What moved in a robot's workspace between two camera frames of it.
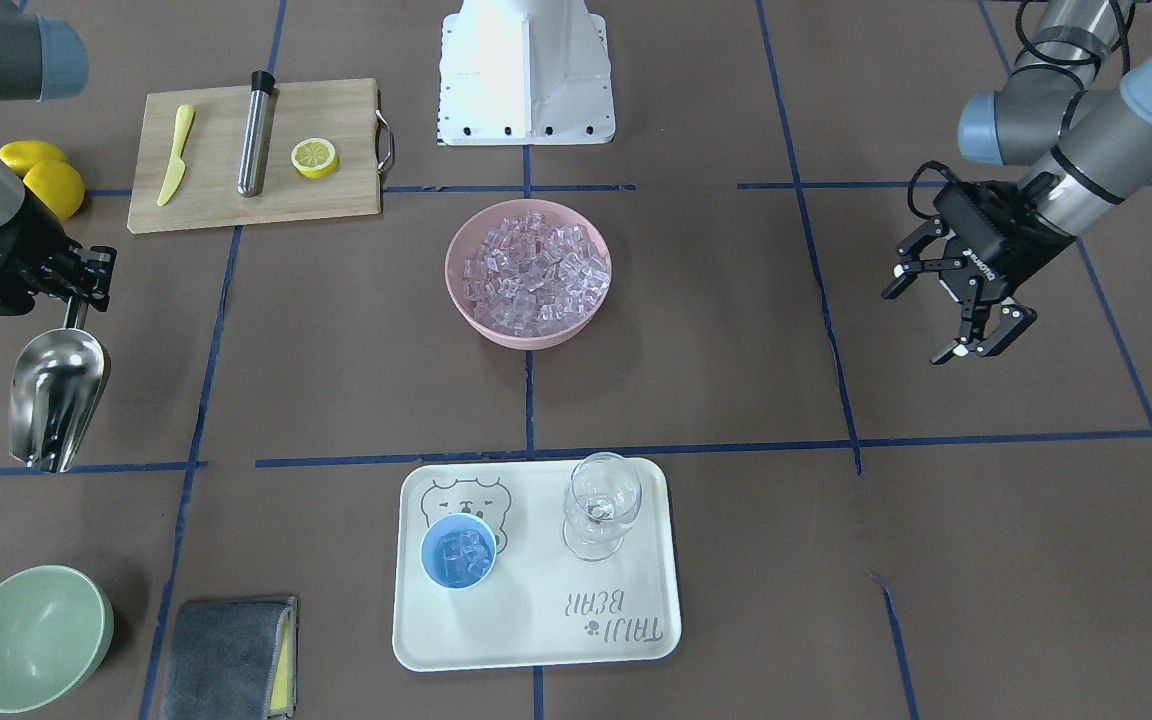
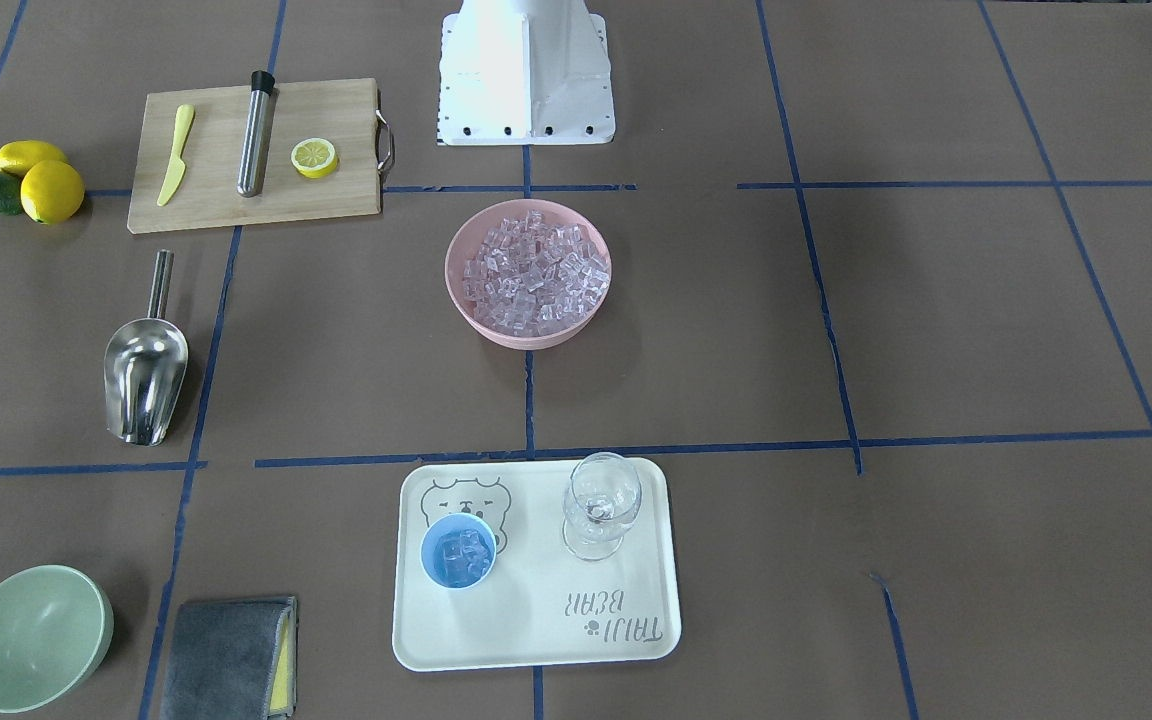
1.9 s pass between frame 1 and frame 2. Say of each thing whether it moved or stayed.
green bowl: stayed
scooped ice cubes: stayed
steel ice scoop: moved
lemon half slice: stayed
